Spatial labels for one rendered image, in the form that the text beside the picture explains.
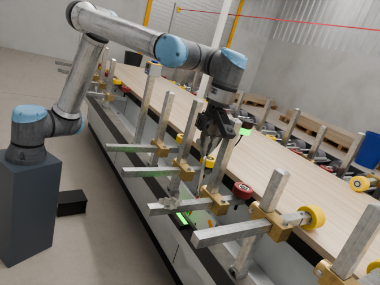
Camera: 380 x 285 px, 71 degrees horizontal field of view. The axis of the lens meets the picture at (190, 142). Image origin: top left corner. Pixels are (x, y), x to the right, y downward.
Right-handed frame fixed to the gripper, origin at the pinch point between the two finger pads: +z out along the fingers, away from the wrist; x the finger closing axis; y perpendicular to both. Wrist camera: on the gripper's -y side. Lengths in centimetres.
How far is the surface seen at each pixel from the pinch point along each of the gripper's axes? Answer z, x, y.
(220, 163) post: 1.8, -5.9, -2.7
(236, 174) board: 12.0, -25.6, 5.2
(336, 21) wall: -212, -761, 487
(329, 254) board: 12, -24, -42
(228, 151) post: -3.3, -7.6, -2.8
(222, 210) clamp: 17.4, -7.3, -10.3
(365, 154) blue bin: 78, -565, 159
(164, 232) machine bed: 81, -28, 46
